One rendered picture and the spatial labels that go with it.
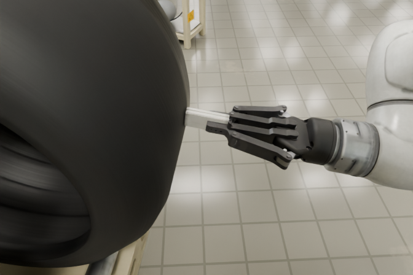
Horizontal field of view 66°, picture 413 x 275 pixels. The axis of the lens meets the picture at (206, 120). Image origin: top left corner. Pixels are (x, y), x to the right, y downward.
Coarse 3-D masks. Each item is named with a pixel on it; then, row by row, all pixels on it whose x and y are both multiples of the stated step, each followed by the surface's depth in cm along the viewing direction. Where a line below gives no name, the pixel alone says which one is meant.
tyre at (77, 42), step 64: (0, 0) 26; (64, 0) 30; (128, 0) 39; (0, 64) 27; (64, 64) 29; (128, 64) 34; (0, 128) 73; (64, 128) 30; (128, 128) 34; (0, 192) 68; (64, 192) 71; (128, 192) 37; (0, 256) 54; (64, 256) 49
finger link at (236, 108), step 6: (234, 108) 53; (240, 108) 53; (246, 108) 53; (252, 108) 53; (258, 108) 54; (264, 108) 54; (270, 108) 54; (276, 108) 54; (282, 108) 54; (252, 114) 54; (258, 114) 54; (264, 114) 54; (270, 114) 54; (276, 114) 54
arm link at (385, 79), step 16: (384, 32) 55; (400, 32) 53; (384, 48) 54; (400, 48) 51; (368, 64) 57; (384, 64) 53; (400, 64) 50; (368, 80) 55; (384, 80) 52; (400, 80) 50; (368, 96) 55; (384, 96) 51; (400, 96) 50
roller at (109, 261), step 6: (108, 258) 59; (114, 258) 61; (90, 264) 59; (96, 264) 58; (102, 264) 58; (108, 264) 59; (90, 270) 58; (96, 270) 57; (102, 270) 58; (108, 270) 59
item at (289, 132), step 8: (232, 128) 49; (240, 128) 49; (248, 128) 50; (256, 128) 50; (272, 128) 50; (256, 136) 50; (264, 136) 50; (272, 136) 49; (280, 136) 49; (288, 136) 49; (296, 136) 49; (272, 144) 51
